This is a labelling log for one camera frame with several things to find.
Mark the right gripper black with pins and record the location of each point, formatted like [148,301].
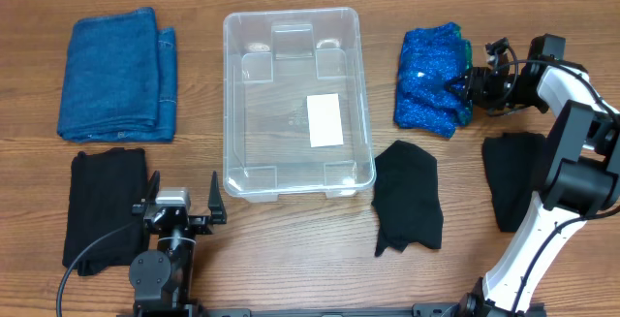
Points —
[478,82]

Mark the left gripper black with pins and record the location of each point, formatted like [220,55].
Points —
[216,204]

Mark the blue sparkly cloth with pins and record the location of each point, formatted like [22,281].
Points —
[429,58]

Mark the black cloth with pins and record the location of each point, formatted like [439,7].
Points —
[406,199]
[509,161]
[101,230]

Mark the clear plastic container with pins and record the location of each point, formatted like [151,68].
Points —
[272,62]

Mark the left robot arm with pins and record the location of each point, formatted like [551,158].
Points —
[162,277]

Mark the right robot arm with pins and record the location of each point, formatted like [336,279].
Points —
[575,181]

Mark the folded blue denim cloth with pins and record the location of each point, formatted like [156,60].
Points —
[121,81]

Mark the white paper label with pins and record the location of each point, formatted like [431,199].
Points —
[324,119]

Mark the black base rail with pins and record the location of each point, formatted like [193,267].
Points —
[433,309]

